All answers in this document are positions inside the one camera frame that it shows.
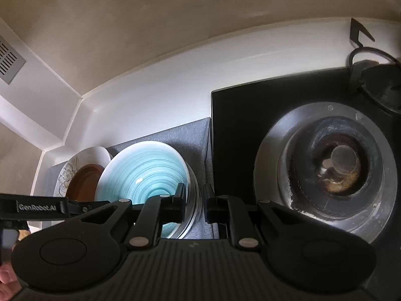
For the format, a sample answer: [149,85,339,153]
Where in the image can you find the person's left hand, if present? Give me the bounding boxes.
[0,265,23,296]

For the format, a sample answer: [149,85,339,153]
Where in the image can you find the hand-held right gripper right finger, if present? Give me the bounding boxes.
[204,186,317,250]

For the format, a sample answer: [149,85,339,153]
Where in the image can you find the grey wall vent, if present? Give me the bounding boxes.
[0,36,26,85]

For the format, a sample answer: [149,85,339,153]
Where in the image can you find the small brown plate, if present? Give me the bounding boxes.
[66,164,105,202]

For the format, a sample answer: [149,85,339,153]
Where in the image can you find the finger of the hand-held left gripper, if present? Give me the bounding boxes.
[69,202,96,215]

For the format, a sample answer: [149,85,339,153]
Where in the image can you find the teal glazed bowl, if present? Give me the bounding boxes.
[95,141,191,239]

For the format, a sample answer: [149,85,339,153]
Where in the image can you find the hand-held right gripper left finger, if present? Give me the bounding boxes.
[71,183,186,249]

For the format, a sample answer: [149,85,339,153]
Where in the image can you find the black glass gas stove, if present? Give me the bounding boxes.
[211,65,401,259]

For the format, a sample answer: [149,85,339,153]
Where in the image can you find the gas stove burner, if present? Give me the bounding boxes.
[254,102,398,244]

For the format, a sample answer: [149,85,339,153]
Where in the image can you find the black pot support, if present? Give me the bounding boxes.
[347,18,401,84]

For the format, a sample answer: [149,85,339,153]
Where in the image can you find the grey mat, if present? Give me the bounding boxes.
[44,117,220,241]

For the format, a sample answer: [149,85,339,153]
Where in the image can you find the white floral square plate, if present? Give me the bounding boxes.
[56,146,113,199]

